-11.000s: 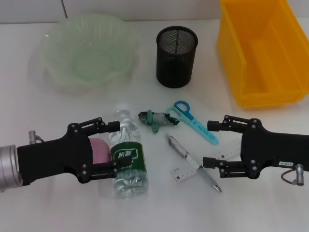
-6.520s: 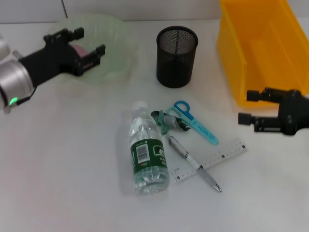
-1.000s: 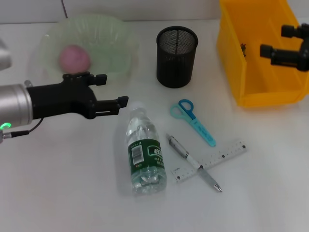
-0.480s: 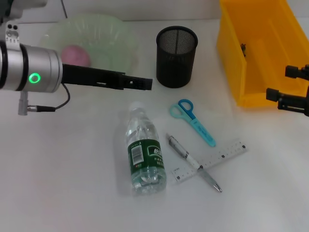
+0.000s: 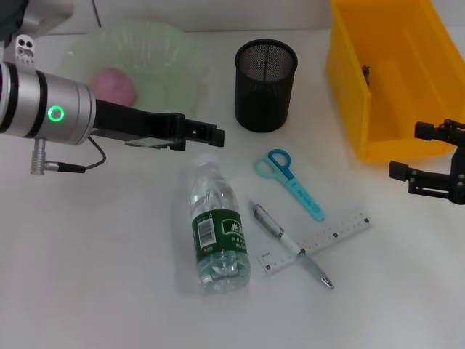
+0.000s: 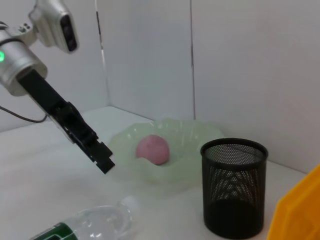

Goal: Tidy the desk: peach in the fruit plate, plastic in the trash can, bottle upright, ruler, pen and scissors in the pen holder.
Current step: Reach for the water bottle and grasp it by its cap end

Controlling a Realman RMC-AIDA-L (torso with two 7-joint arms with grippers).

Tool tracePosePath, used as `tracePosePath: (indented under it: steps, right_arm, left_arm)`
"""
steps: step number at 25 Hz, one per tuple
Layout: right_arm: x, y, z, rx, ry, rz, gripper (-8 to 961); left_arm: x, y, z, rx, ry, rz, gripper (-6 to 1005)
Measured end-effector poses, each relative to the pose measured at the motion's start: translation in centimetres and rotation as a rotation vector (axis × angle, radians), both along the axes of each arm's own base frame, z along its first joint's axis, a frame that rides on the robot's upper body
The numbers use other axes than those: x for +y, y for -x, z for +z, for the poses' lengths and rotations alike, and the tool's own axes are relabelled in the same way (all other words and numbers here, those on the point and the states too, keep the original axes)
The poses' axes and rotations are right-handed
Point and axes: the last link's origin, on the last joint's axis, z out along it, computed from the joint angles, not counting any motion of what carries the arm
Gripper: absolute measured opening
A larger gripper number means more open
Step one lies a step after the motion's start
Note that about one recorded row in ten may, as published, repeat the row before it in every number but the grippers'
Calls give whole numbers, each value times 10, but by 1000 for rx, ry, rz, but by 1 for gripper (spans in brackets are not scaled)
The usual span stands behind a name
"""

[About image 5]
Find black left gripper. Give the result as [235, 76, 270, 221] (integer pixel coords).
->
[91, 100, 226, 152]

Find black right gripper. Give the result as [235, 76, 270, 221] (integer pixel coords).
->
[388, 119, 465, 206]

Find pink peach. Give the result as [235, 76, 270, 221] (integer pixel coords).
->
[90, 67, 137, 107]

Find clear green-label water bottle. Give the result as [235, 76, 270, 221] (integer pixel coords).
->
[188, 152, 252, 297]

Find blue scissors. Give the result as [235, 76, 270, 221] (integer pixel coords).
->
[254, 148, 327, 222]

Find silver white ballpoint pen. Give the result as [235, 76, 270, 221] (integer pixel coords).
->
[249, 199, 335, 291]

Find clear plastic ruler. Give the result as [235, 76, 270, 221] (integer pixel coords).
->
[256, 209, 373, 278]

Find black mesh pen holder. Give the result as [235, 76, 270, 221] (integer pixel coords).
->
[234, 39, 299, 133]

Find green glass fruit plate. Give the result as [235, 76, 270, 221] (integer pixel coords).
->
[60, 20, 209, 118]

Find yellow plastic bin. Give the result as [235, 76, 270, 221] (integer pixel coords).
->
[325, 0, 465, 162]

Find left arm cable with connector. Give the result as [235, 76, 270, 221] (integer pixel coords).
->
[30, 137, 108, 177]

